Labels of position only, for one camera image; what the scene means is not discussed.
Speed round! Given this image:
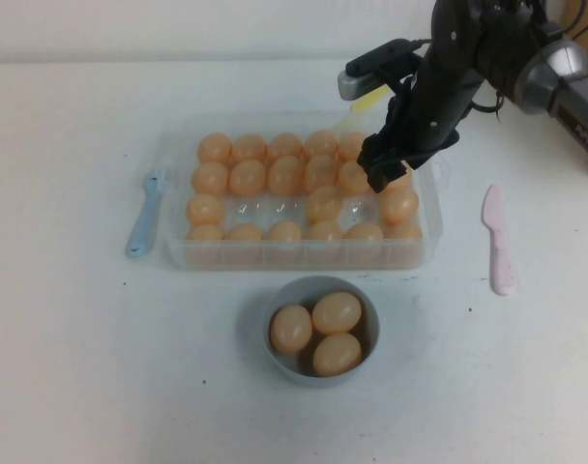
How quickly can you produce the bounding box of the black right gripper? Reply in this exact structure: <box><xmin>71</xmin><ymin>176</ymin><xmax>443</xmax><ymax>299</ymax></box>
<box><xmin>357</xmin><ymin>50</ymin><xmax>484</xmax><ymax>194</ymax></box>

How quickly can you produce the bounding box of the beige plastic egg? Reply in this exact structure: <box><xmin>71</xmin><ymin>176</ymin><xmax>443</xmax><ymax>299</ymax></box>
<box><xmin>185</xmin><ymin>193</ymin><xmax>226</xmax><ymax>226</ymax></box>
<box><xmin>312</xmin><ymin>291</ymin><xmax>363</xmax><ymax>334</ymax></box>
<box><xmin>230</xmin><ymin>133</ymin><xmax>268</xmax><ymax>163</ymax></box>
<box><xmin>184</xmin><ymin>222</ymin><xmax>223</xmax><ymax>243</ymax></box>
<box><xmin>266</xmin><ymin>132</ymin><xmax>304</xmax><ymax>163</ymax></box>
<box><xmin>302</xmin><ymin>129</ymin><xmax>338</xmax><ymax>160</ymax></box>
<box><xmin>222</xmin><ymin>222</ymin><xmax>264</xmax><ymax>243</ymax></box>
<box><xmin>197</xmin><ymin>132</ymin><xmax>233</xmax><ymax>164</ymax></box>
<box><xmin>337</xmin><ymin>130</ymin><xmax>372</xmax><ymax>163</ymax></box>
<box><xmin>191</xmin><ymin>161</ymin><xmax>230</xmax><ymax>195</ymax></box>
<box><xmin>306</xmin><ymin>186</ymin><xmax>344</xmax><ymax>224</ymax></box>
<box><xmin>337</xmin><ymin>160</ymin><xmax>371</xmax><ymax>195</ymax></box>
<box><xmin>312</xmin><ymin>333</ymin><xmax>363</xmax><ymax>378</ymax></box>
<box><xmin>269</xmin><ymin>305</ymin><xmax>313</xmax><ymax>354</ymax></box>
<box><xmin>267</xmin><ymin>155</ymin><xmax>306</xmax><ymax>196</ymax></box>
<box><xmin>385</xmin><ymin>220</ymin><xmax>424</xmax><ymax>242</ymax></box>
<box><xmin>342</xmin><ymin>222</ymin><xmax>385</xmax><ymax>246</ymax></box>
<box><xmin>228</xmin><ymin>159</ymin><xmax>268</xmax><ymax>196</ymax></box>
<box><xmin>381</xmin><ymin>186</ymin><xmax>421</xmax><ymax>225</ymax></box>
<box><xmin>265</xmin><ymin>220</ymin><xmax>304</xmax><ymax>243</ymax></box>
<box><xmin>303</xmin><ymin>154</ymin><xmax>339</xmax><ymax>191</ymax></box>
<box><xmin>383</xmin><ymin>166</ymin><xmax>414</xmax><ymax>192</ymax></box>

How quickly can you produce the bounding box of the clear plastic egg box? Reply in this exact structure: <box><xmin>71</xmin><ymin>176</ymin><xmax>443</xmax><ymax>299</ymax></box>
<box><xmin>159</xmin><ymin>111</ymin><xmax>451</xmax><ymax>271</ymax></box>

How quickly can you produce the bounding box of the yellow plastic spoon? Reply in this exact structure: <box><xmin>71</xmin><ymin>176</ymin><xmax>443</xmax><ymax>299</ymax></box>
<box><xmin>333</xmin><ymin>86</ymin><xmax>392</xmax><ymax>137</ymax></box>

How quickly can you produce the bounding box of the pink plastic knife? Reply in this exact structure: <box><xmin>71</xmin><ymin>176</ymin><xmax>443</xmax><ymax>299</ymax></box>
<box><xmin>481</xmin><ymin>184</ymin><xmax>516</xmax><ymax>297</ymax></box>

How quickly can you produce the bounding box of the pale grey round bowl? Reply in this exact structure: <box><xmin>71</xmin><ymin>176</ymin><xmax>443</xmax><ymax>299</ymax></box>
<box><xmin>260</xmin><ymin>275</ymin><xmax>380</xmax><ymax>390</ymax></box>

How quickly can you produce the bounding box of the light blue plastic fork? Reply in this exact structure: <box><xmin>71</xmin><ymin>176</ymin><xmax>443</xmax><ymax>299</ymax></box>
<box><xmin>125</xmin><ymin>166</ymin><xmax>174</xmax><ymax>260</ymax></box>

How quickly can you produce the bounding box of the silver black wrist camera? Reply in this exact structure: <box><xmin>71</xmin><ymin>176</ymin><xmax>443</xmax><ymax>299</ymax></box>
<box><xmin>337</xmin><ymin>39</ymin><xmax>430</xmax><ymax>101</ymax></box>

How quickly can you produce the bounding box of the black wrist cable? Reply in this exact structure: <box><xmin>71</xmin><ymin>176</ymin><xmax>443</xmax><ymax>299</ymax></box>
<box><xmin>470</xmin><ymin>91</ymin><xmax>506</xmax><ymax>125</ymax></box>

